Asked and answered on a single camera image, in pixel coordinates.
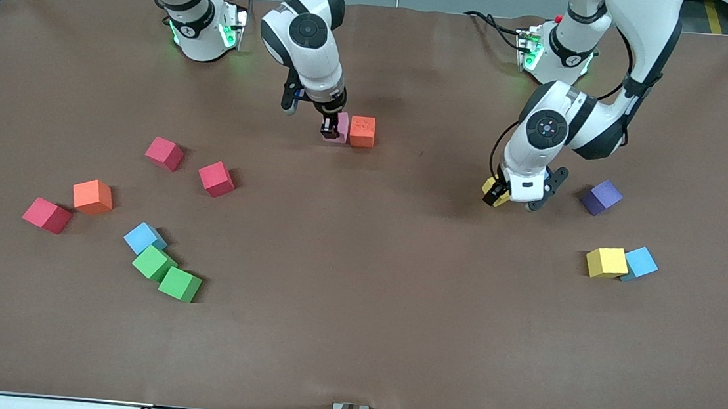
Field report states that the pink foam block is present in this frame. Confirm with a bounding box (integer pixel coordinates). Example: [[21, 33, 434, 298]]
[[322, 110, 352, 146]]

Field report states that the brown table cover sheet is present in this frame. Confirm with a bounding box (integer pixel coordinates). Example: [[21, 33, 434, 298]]
[[0, 0, 728, 409]]

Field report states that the purple foam block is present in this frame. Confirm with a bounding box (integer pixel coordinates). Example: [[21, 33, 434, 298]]
[[578, 177, 625, 219]]

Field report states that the red foam block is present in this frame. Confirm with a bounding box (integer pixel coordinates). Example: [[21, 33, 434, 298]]
[[143, 135, 186, 173], [20, 195, 74, 236], [196, 159, 238, 199]]

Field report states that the blue foam block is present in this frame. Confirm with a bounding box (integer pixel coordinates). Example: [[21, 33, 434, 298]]
[[618, 244, 660, 286], [122, 220, 170, 258]]

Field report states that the orange foam block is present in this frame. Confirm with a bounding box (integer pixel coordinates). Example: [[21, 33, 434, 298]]
[[71, 177, 116, 217], [348, 115, 377, 149]]

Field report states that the yellow foam block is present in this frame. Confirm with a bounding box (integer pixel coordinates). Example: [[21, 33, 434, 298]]
[[584, 245, 631, 282], [480, 175, 513, 210]]

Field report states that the green foam block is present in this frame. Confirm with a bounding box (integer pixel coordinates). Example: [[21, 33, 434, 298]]
[[157, 265, 204, 304], [130, 243, 181, 284]]

